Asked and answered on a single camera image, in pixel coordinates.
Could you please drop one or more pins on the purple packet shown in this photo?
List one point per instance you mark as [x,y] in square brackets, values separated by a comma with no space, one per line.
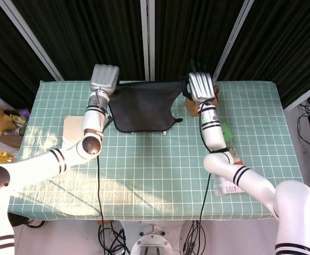
[24,114]

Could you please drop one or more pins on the green numbered foam cube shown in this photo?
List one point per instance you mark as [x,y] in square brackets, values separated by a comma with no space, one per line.
[227,132]

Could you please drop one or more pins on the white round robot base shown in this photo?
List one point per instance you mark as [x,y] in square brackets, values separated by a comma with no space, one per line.
[152,243]

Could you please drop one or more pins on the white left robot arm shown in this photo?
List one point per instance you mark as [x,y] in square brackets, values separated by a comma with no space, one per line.
[37,164]

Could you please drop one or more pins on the brown cardboard box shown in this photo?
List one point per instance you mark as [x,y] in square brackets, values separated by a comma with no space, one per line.
[8,141]

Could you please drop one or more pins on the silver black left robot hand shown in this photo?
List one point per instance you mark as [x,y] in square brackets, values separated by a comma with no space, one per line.
[104,78]

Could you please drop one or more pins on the black pleated curtain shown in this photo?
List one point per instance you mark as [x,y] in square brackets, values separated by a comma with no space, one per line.
[91,32]

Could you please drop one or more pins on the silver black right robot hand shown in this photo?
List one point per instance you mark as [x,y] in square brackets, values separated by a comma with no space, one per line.
[201,85]

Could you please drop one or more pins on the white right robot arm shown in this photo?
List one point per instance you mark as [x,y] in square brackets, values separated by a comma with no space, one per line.
[213,132]

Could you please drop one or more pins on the brown paper gable box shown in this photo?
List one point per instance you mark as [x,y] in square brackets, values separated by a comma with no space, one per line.
[192,106]

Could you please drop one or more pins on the square towel with black hem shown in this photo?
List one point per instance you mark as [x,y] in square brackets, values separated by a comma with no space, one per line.
[141,109]

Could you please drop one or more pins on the orange and white snack packet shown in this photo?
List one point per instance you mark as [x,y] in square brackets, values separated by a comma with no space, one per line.
[235,156]

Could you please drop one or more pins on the white plastic packet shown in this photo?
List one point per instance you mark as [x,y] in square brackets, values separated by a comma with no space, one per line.
[224,189]

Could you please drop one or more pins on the green checkered tablecloth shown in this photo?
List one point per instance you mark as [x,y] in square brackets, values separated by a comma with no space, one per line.
[154,172]

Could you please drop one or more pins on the black rounded floor object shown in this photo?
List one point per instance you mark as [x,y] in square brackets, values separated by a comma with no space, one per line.
[36,223]

